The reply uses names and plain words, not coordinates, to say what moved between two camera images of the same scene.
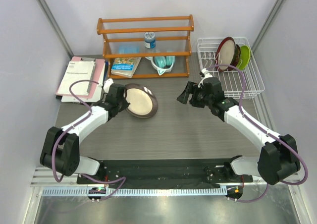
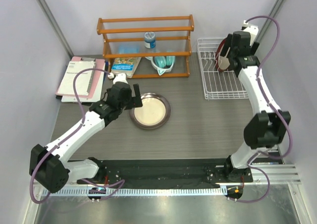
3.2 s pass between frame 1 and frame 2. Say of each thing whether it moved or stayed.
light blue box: stayed
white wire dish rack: stayed
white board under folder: stayed
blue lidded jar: stayed
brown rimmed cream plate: moved
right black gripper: moved
